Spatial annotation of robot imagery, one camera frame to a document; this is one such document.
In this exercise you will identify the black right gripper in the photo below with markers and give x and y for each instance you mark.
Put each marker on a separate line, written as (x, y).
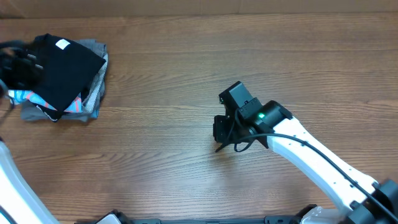
(222, 136)

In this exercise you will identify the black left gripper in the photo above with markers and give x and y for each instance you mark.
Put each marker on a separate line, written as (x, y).
(26, 76)

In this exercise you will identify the black t-shirt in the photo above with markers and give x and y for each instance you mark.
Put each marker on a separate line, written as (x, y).
(65, 64)

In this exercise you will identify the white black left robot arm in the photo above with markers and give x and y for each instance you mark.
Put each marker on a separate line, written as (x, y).
(19, 203)

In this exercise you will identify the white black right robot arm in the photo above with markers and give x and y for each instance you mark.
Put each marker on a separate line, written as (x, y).
(358, 197)

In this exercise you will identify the light blue printed t-shirt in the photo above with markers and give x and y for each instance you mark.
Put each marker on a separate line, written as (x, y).
(21, 96)

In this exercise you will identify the dark grey folded garment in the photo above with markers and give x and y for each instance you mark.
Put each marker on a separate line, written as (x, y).
(29, 111)

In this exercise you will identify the black folded garment in stack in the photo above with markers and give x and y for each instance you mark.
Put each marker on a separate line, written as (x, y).
(53, 115)

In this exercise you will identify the grey striped folded garment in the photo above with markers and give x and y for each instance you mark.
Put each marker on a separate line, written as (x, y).
(88, 105)

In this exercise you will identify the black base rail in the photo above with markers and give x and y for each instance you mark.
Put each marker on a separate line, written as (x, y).
(116, 216)

